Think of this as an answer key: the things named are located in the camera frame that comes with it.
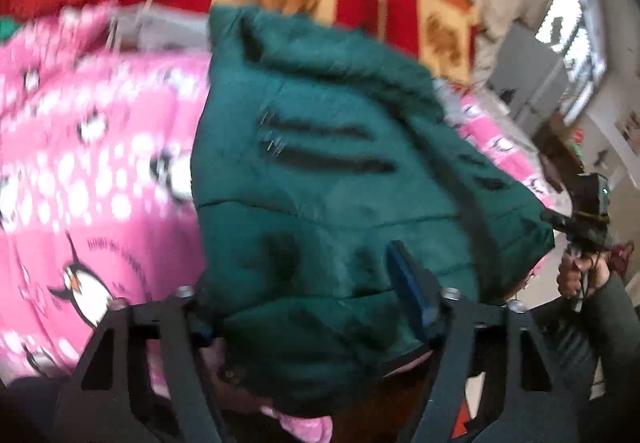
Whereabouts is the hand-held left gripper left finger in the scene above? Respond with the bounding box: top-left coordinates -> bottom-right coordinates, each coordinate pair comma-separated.
50,287 -> 228,443

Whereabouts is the person's right forearm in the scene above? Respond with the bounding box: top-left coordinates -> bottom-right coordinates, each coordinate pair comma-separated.
534,270 -> 640,443

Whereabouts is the window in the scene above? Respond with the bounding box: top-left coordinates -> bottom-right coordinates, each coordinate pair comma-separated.
534,0 -> 610,125

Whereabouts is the grey cabinet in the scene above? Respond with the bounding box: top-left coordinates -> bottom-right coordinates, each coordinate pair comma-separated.
486,24 -> 567,125

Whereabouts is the person's right hand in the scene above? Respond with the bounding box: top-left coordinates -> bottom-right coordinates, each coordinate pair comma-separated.
556,245 -> 610,302

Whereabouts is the green quilted puffer jacket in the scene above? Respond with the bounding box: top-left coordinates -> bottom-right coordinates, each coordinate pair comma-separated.
190,3 -> 558,419

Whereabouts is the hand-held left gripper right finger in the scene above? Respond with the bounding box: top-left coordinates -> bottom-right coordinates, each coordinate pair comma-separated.
386,239 -> 582,443

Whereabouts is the pink penguin print blanket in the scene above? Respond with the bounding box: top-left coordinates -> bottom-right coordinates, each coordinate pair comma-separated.
0,6 -> 556,443

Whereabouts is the brown wooden furniture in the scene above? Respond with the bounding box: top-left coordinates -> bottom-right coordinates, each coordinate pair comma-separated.
532,116 -> 588,196

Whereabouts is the green cloth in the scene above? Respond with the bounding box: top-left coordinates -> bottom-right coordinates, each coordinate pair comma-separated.
0,17 -> 25,40

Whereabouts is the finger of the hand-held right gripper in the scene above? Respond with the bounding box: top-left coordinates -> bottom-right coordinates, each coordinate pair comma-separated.
541,209 -> 582,238

